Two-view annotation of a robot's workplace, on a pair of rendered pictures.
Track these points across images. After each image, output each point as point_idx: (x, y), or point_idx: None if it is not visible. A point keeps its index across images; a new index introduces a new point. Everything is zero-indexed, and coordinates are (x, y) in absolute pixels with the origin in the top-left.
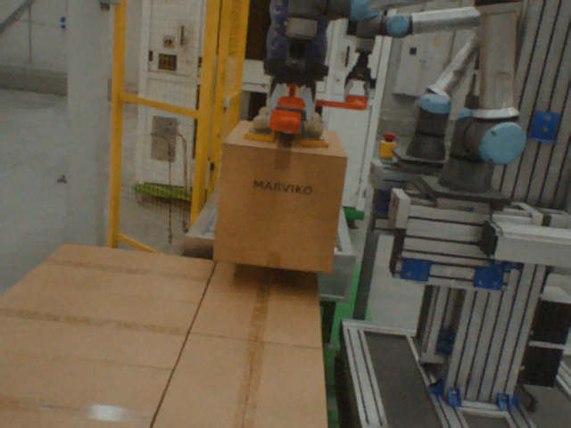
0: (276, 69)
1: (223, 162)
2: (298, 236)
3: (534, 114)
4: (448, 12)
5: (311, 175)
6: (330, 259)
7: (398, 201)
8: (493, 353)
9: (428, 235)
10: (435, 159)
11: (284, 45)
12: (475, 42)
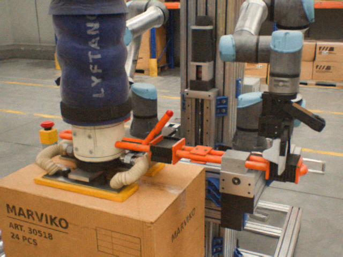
0: (110, 117)
1: (156, 240)
2: (192, 253)
3: (236, 82)
4: (143, 19)
5: (194, 197)
6: (203, 250)
7: (250, 179)
8: (232, 232)
9: (258, 189)
10: (161, 131)
11: (113, 90)
12: (139, 35)
